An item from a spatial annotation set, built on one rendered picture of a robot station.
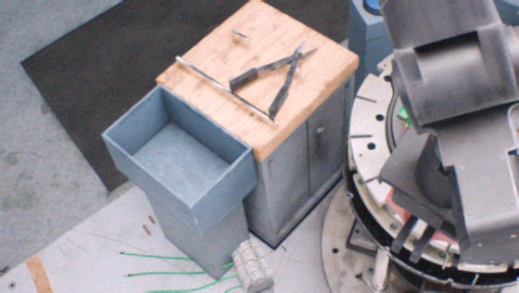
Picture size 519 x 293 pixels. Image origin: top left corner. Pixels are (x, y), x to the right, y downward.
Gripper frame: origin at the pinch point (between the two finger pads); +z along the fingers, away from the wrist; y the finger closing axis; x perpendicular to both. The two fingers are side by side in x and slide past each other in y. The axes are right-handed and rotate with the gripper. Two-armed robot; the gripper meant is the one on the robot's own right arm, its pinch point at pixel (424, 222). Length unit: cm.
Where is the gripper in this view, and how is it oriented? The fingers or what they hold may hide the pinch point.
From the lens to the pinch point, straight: 63.2
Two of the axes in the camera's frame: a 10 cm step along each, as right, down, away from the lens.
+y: 8.1, 5.0, -2.9
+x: 5.8, -7.0, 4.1
